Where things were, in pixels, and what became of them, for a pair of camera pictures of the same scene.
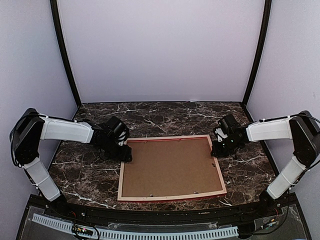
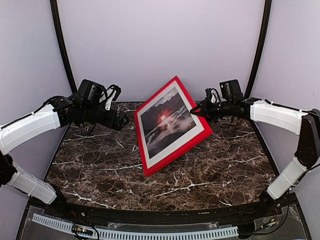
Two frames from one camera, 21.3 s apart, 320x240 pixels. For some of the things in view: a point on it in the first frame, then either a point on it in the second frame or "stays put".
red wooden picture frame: x=170 y=168 to x=167 y=130
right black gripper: x=217 y=152 to x=206 y=111
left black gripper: x=123 y=156 to x=119 y=124
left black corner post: x=56 y=13 stays put
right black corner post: x=264 y=39 stays put
